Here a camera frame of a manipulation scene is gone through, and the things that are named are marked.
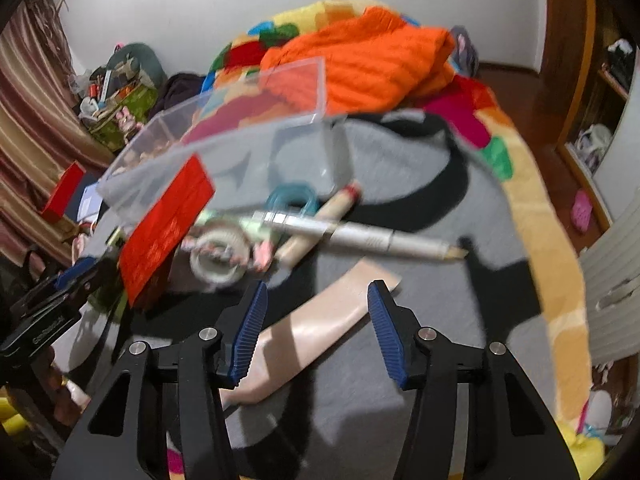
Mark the blue notebook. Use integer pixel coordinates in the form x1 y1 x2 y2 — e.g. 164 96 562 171
76 183 103 223

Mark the pink braided rope toy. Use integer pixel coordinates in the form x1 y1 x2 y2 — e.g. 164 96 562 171
180 237 272 273

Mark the colourful patchwork blanket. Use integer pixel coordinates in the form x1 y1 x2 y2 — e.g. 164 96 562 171
203 0 591 424

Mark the pink croc shoe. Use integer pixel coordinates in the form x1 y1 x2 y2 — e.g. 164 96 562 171
570 190 592 233

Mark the red box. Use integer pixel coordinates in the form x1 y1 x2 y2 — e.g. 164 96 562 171
39 162 86 224

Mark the teal tape roll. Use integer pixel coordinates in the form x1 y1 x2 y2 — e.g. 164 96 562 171
265 182 320 216

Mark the striped curtain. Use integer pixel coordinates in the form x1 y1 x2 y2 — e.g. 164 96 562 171
1 0 113 264

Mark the red paper packet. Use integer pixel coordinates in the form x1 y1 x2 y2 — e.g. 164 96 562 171
118 155 215 310

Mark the grey neck pillow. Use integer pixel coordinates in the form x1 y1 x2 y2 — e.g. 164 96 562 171
106 42 167 89

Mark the silver white pen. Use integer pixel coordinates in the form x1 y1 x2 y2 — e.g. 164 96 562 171
250 210 469 261

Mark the clear plastic storage bin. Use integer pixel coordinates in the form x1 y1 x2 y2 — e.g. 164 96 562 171
96 58 354 226

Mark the wooden shelf unit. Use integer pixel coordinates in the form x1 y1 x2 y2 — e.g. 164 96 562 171
554 34 640 233

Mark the green cluttered storage basket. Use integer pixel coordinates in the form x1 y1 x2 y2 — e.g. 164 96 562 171
78 63 157 153

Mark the dark clothes pile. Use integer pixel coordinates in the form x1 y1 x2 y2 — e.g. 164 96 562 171
146 73 205 120

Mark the grey black fleece blanket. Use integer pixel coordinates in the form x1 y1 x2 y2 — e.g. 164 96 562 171
227 119 555 479

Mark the orange puffer jacket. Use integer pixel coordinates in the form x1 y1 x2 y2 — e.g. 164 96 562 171
260 6 456 115

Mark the white suitcase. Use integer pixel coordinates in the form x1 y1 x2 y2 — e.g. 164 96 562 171
579 210 639 365

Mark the white tape roll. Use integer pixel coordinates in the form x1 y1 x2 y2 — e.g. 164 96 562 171
190 228 250 286

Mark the cream tube with red band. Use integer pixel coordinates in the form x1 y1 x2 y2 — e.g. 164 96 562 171
274 180 362 269

